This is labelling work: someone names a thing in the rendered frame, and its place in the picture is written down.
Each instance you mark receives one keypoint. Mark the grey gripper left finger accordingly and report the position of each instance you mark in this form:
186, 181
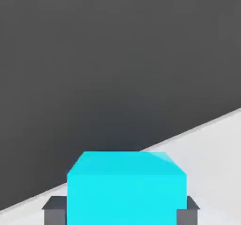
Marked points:
55, 211

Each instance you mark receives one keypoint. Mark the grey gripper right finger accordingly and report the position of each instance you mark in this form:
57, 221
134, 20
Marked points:
188, 216

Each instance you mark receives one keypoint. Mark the small cyan cube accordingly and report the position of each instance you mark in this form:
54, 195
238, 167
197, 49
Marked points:
124, 191

